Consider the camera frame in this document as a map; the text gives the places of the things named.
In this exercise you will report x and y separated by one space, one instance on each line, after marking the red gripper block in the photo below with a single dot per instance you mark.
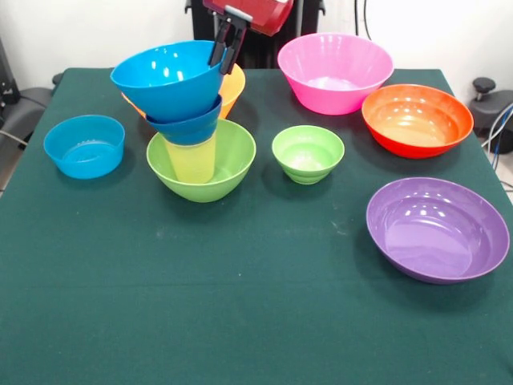
264 12

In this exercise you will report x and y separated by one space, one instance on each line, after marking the large light blue bowl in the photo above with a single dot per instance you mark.
172 92

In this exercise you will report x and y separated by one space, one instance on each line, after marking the small dark blue bowl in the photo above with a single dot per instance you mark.
188 130

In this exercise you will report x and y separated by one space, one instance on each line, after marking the yellow cup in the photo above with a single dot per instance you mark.
192 164

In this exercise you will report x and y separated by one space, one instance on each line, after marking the small green bowl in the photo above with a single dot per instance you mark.
308 156

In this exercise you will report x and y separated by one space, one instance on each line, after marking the purple bowl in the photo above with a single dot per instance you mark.
437 240

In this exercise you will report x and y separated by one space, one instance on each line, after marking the orange bowl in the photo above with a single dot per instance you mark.
234 90

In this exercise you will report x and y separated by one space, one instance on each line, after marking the large green bowl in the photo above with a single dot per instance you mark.
236 160

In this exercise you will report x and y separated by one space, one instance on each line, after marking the pink bowl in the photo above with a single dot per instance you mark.
336 80

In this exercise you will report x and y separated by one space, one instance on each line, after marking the low ribbed blue bowl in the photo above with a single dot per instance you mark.
84 152

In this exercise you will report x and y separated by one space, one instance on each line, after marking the red bowl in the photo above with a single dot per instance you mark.
417 124

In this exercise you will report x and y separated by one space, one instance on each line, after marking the black equipment rack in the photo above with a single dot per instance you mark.
6 80

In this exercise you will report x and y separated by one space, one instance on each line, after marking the dark green tablecloth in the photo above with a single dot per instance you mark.
256 321

